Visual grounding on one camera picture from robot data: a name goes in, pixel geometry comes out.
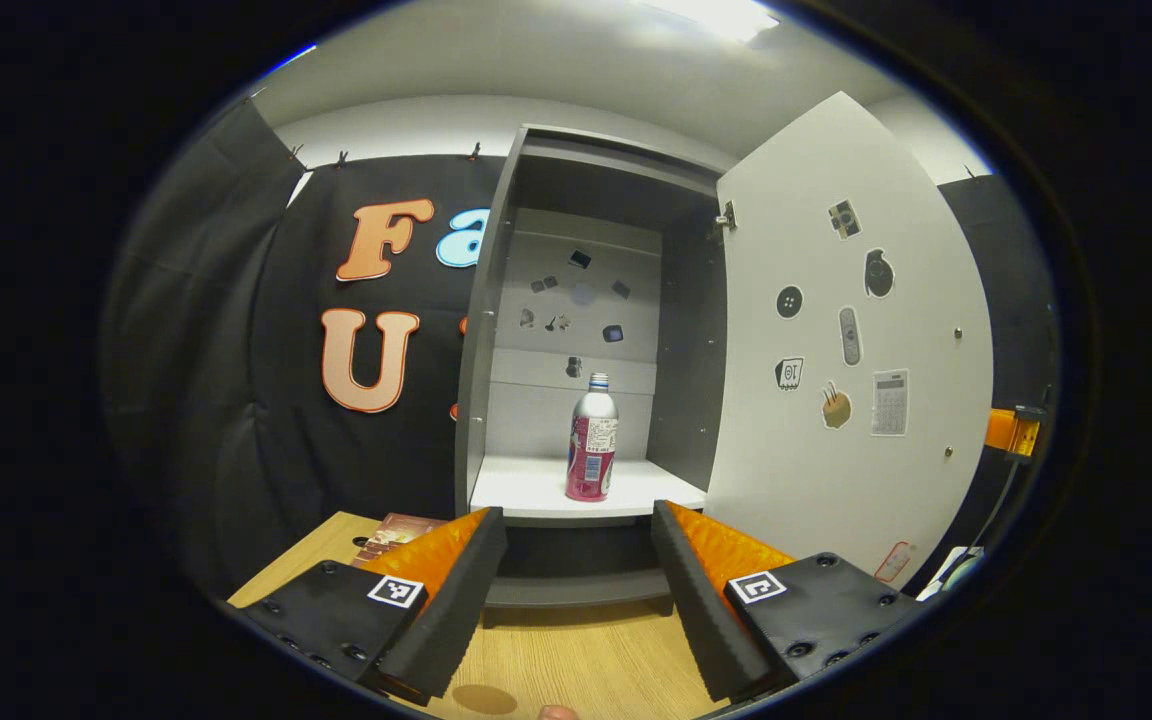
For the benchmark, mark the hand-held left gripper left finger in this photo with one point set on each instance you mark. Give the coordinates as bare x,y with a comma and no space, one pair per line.
456,610

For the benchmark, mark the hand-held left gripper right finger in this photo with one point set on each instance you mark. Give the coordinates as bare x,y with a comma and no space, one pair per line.
701,610

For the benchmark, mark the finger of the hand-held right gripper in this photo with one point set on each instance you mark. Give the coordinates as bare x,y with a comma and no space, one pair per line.
1011,432

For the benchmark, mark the brown round coaster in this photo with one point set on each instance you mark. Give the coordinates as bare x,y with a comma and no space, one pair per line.
484,699

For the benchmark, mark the silver pink bottle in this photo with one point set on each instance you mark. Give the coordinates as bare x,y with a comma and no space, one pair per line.
591,430

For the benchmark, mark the grey cabinet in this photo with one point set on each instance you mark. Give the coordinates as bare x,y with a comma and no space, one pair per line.
686,380

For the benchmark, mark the metal door hinge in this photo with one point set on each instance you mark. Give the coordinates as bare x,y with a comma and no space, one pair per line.
727,215

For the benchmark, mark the white teal device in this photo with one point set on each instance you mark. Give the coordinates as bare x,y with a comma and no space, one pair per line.
956,572

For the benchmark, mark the ceiling light panel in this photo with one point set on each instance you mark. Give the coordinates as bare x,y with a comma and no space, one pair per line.
726,15
293,58

